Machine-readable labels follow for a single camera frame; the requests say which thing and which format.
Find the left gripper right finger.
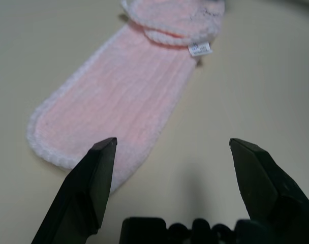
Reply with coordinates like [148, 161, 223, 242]
[228, 138, 309, 244]

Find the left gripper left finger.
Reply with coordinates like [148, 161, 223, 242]
[29, 137, 118, 244]

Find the pink fluffy towel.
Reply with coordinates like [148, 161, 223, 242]
[26, 0, 226, 195]

